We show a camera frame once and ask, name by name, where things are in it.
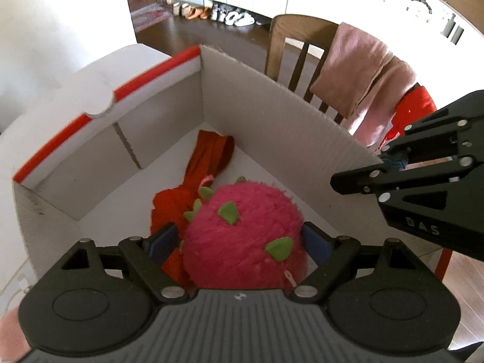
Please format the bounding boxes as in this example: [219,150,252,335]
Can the row of shoes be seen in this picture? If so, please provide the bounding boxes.
[172,1,265,27]

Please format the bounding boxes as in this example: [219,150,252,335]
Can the orange-red knit cloth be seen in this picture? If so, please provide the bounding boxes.
[149,129,235,280]

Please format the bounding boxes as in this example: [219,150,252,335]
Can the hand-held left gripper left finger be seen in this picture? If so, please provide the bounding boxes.
[57,222,190,304]

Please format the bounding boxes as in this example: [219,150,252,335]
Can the orange-red strip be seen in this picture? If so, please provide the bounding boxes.
[434,249,453,284]

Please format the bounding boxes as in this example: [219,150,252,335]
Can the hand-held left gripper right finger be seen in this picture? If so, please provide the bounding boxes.
[291,222,426,304]

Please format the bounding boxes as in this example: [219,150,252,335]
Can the pink dragon fruit plush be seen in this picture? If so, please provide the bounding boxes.
[178,176,309,290]

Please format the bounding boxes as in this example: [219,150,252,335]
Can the patterned red rug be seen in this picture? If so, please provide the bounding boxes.
[130,3,175,33]

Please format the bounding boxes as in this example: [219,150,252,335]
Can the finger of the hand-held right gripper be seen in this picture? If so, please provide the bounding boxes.
[331,151,484,213]
[380,91,484,168]

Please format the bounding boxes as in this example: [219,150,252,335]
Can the pink fringed scarf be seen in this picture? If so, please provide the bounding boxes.
[310,23,418,148]

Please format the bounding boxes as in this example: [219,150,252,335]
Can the wooden chair with scarf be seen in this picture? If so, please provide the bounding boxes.
[265,14,364,126]

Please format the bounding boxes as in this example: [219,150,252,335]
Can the white cardboard box red trim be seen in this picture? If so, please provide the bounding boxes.
[11,44,384,288]

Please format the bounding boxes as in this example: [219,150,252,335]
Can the red cushion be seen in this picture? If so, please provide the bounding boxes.
[378,83,438,152]

